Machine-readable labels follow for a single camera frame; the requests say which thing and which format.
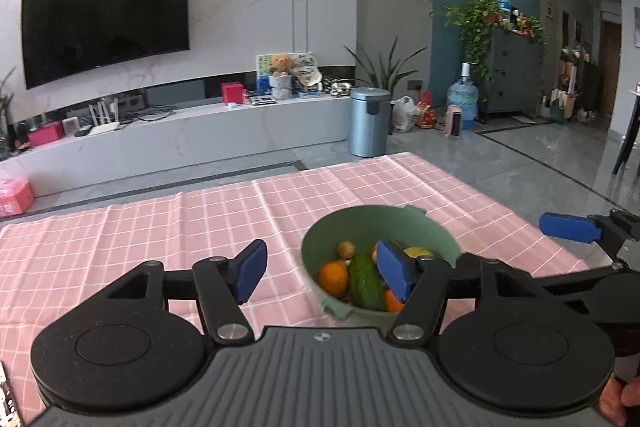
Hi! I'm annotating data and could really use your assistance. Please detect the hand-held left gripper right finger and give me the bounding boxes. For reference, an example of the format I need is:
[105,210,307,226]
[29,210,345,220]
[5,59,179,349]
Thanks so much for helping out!
[376,239,561,348]

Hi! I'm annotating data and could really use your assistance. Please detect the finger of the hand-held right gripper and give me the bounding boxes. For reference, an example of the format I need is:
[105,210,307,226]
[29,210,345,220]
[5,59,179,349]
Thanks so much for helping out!
[542,263,632,303]
[539,211,621,245]

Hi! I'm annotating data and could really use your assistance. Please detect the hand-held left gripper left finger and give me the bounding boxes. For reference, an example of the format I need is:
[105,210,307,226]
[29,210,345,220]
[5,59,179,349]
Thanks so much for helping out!
[107,239,268,347]

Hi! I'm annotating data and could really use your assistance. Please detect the green bowl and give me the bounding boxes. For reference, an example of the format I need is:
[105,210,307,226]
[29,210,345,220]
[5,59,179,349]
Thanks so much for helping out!
[300,204,463,322]

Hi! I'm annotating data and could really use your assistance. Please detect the person's right hand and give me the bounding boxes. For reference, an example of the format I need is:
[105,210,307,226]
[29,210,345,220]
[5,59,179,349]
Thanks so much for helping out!
[597,377,640,427]

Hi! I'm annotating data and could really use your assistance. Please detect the green cucumber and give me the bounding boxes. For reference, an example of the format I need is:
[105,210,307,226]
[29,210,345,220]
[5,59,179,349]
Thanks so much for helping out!
[348,255,387,311]

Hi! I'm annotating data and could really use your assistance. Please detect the pink checked tablecloth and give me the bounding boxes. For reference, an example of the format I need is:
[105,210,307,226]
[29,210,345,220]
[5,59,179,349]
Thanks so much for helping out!
[0,152,592,427]

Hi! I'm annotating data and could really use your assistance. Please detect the black chair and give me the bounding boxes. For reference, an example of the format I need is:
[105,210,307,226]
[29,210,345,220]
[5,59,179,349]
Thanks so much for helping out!
[612,99,640,176]

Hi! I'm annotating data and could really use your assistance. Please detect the cluttered hallway rack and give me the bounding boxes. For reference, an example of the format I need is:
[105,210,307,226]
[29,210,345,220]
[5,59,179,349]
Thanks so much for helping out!
[549,47,601,124]

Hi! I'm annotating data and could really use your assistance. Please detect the marble television bench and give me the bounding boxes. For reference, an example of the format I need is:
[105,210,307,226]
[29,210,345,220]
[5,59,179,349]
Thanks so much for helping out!
[0,94,359,204]

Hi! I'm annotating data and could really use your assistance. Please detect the grey pedal trash can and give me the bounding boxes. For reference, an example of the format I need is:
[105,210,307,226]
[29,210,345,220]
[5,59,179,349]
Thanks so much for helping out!
[348,87,393,158]

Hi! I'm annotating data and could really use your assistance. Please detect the small pink heater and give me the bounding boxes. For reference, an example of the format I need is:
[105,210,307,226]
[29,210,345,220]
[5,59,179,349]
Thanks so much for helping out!
[444,104,467,142]

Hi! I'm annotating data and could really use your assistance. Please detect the brown wooden door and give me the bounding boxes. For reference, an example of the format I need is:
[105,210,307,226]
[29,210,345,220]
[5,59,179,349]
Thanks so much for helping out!
[600,19,624,134]

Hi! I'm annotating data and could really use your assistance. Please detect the white plastic bag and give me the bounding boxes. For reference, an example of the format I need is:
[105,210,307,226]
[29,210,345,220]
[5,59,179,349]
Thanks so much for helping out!
[391,96,421,133]

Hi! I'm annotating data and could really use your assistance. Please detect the red gift bag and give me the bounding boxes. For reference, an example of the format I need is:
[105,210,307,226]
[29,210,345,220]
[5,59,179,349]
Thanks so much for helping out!
[416,92,436,130]

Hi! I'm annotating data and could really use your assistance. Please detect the grey drawer cabinet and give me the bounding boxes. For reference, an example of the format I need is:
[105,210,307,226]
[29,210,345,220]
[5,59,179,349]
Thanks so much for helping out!
[482,27,546,116]

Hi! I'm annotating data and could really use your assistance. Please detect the blue water jug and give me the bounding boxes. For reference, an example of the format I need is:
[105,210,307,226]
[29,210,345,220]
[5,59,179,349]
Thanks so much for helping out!
[446,63,480,130]

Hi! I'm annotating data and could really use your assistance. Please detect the red box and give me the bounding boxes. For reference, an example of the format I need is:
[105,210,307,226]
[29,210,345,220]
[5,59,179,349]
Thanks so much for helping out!
[221,82,246,104]

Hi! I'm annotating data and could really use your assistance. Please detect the white bouquet pot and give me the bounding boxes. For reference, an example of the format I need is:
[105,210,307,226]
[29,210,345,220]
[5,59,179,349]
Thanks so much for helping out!
[269,73,294,100]

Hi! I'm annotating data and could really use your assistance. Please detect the black and white figurines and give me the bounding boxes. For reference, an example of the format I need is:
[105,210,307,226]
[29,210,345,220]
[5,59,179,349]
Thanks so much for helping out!
[322,77,354,97]

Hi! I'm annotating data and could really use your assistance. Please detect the grey soundbar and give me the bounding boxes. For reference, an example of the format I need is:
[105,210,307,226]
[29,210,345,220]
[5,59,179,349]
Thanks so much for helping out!
[146,84,206,106]

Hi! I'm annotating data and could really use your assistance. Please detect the long-leaf potted plant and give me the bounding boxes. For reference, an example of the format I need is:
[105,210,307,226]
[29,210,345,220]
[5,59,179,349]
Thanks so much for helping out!
[345,37,429,96]

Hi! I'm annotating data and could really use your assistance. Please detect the white router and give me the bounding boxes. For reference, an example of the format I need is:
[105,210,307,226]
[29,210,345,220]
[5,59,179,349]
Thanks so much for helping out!
[87,97,124,136]

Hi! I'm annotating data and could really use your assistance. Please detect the white woven hat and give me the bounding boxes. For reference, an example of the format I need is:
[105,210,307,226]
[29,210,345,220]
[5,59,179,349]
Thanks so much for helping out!
[295,64,324,90]

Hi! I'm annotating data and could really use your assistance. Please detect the green picture board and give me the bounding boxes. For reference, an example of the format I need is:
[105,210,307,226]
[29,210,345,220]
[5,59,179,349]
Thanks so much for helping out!
[256,52,316,91]

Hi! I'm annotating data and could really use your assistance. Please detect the bushy green pothos plant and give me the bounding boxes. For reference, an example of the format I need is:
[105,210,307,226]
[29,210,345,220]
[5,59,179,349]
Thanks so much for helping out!
[444,0,502,80]

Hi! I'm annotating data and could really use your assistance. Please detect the magenta box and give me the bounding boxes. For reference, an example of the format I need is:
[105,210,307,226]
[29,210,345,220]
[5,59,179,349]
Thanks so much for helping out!
[27,123,65,147]

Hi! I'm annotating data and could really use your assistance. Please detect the pink storage box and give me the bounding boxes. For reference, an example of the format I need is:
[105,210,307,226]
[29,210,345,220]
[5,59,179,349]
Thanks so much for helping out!
[0,169,35,217]

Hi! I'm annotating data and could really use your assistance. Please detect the green plant in glass vase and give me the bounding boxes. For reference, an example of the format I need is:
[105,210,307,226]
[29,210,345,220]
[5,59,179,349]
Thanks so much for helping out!
[0,67,19,148]

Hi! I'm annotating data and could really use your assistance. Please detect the black cables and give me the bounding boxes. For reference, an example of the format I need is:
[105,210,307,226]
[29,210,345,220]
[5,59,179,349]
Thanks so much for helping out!
[131,104,177,123]

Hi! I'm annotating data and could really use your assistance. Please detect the black wall television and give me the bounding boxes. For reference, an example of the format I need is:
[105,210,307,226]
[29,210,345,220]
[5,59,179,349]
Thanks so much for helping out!
[21,0,191,90]

